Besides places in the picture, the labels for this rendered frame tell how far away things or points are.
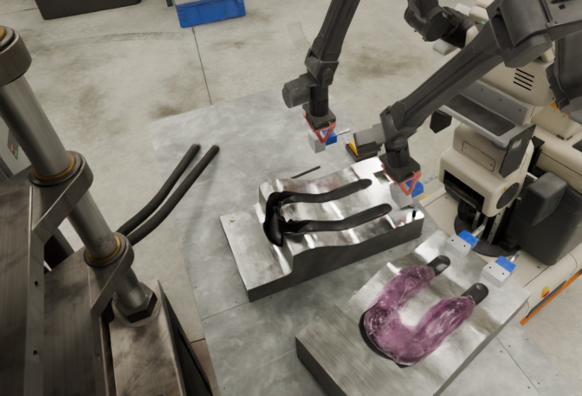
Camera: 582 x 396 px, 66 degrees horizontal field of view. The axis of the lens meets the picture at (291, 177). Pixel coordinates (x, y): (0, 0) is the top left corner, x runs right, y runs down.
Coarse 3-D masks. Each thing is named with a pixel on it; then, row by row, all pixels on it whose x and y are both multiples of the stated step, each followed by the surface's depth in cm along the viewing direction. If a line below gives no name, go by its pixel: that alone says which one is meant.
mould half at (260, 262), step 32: (320, 192) 128; (384, 192) 126; (224, 224) 126; (256, 224) 125; (384, 224) 119; (416, 224) 120; (256, 256) 117; (288, 256) 112; (320, 256) 113; (352, 256) 119; (256, 288) 112
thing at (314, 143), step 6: (312, 132) 136; (324, 132) 138; (342, 132) 138; (348, 132) 139; (312, 138) 135; (330, 138) 136; (336, 138) 137; (312, 144) 137; (318, 144) 135; (324, 144) 136; (330, 144) 137; (318, 150) 137; (324, 150) 138
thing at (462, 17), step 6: (444, 6) 133; (450, 12) 124; (456, 12) 127; (456, 18) 126; (462, 18) 128; (468, 18) 128; (450, 24) 125; (456, 24) 126; (450, 30) 127; (456, 30) 127; (444, 36) 129; (450, 36) 129; (450, 42) 131
